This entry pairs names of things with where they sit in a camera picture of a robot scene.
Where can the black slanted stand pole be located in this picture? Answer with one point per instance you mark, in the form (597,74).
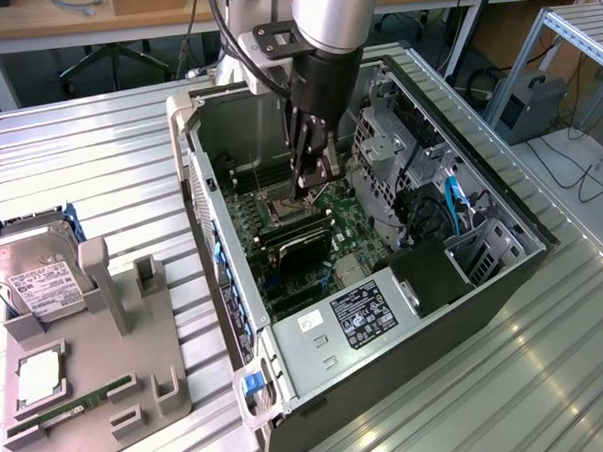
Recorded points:
(473,23)

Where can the black office chair base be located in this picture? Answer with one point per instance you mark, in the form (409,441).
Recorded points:
(114,56)

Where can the grey plastic parts rack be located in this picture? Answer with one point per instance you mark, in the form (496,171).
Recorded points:
(87,355)

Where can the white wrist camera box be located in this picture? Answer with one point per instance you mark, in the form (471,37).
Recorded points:
(269,52)

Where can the blue disk caddy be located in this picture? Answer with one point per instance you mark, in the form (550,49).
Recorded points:
(73,223)

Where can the blue case latch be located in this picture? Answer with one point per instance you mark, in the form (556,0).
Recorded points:
(251,383)

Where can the black low-profile graphics card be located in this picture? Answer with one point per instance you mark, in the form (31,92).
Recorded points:
(302,251)

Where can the RAM stick with white label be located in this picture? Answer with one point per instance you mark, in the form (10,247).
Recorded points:
(291,229)

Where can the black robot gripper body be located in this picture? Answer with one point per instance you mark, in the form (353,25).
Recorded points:
(325,85)

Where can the CPU socket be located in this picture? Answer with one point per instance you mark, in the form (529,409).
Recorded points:
(280,207)

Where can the metal disk bay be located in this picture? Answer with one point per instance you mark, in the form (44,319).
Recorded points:
(483,263)

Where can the black plastic shroud box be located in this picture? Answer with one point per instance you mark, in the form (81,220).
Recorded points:
(429,279)

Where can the green motherboard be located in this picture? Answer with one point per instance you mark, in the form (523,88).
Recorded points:
(353,219)

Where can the metal drive cage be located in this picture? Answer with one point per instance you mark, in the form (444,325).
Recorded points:
(383,152)

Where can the silver CPU chip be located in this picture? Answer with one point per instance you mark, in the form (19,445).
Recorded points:
(40,377)

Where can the silver chipset heatsink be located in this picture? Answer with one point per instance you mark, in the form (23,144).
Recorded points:
(351,270)

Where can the thin metal locking lever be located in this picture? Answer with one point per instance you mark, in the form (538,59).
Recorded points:
(258,178)

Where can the grey control box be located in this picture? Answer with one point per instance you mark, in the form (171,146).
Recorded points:
(526,106)

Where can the aluminium profile frame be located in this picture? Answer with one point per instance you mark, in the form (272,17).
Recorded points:
(573,29)

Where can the open black PC case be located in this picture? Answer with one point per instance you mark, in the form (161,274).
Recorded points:
(437,360)

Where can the silver hard disk drive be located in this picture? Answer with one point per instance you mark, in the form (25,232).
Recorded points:
(28,278)

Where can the wooden desk with white frame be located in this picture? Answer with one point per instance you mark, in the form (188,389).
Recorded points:
(47,24)

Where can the green RAM stick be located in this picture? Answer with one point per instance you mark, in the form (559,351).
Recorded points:
(79,405)

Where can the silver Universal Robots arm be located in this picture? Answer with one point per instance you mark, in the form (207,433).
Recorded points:
(332,14)

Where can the silver power supply unit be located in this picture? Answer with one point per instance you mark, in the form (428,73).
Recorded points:
(309,356)

